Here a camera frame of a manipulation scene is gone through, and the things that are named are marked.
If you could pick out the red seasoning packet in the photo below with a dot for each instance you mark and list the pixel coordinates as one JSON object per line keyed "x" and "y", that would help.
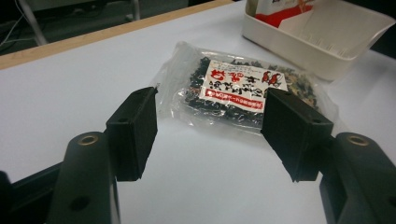
{"x": 280, "y": 12}

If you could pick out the clear dried seaweed packet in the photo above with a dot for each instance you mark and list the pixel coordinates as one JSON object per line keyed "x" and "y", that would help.
{"x": 230, "y": 90}

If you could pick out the beige green seasoning packet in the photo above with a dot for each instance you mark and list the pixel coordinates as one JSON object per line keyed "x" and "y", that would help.
{"x": 250, "y": 6}

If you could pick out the grey metal desk frame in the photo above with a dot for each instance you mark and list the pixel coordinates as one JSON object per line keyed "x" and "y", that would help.
{"x": 31, "y": 21}

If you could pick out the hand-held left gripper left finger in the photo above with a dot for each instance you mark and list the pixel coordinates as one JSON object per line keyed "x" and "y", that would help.
{"x": 134, "y": 137}

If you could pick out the white plastic container box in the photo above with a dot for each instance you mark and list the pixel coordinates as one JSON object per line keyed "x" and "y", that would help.
{"x": 311, "y": 49}

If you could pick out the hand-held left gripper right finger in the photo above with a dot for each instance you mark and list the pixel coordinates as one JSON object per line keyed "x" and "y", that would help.
{"x": 292, "y": 133}

